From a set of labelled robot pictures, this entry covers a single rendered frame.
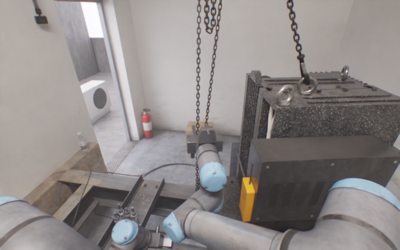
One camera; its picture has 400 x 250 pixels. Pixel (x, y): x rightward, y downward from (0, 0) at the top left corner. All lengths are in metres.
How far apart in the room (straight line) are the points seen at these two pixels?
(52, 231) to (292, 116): 0.70
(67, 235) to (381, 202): 0.53
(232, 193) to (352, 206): 0.98
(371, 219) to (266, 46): 2.80
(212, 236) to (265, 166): 0.28
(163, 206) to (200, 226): 1.36
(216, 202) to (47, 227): 0.43
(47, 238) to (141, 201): 1.28
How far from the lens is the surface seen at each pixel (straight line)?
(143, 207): 1.63
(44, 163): 2.18
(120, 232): 0.78
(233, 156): 1.58
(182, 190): 1.69
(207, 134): 0.64
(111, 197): 2.07
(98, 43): 8.25
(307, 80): 0.84
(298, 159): 0.71
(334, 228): 0.41
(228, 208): 1.28
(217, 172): 0.58
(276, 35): 3.08
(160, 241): 0.93
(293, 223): 0.96
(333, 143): 0.85
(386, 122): 0.99
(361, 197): 0.46
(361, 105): 0.89
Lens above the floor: 1.90
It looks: 29 degrees down
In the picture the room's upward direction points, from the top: 1 degrees counter-clockwise
